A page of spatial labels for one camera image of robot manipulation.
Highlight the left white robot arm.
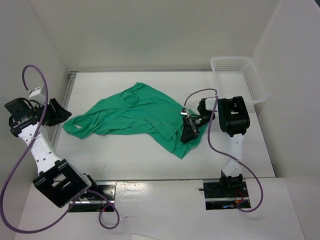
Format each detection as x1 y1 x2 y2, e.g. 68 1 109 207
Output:
5 97 100 208

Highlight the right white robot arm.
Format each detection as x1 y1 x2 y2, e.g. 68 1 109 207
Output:
180 96 251 197

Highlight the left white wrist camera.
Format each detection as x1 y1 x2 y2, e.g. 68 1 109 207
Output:
28 86 46 100

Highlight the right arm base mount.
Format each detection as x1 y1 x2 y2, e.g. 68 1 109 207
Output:
198 175 251 210

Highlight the white plastic mesh basket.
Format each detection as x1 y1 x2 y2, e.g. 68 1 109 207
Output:
210 56 267 105

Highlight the aluminium table edge rail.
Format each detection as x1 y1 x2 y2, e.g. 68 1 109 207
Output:
51 71 78 149

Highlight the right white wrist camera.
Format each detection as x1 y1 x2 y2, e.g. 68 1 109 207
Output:
180 107 191 118

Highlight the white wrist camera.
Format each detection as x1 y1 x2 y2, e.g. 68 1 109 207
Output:
28 86 46 100
180 107 191 118

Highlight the green tank top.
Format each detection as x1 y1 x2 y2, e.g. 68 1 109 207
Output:
63 82 206 159

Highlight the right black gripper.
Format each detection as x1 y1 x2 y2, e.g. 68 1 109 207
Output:
180 111 216 144

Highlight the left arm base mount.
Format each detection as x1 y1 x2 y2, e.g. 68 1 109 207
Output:
69 181 117 213

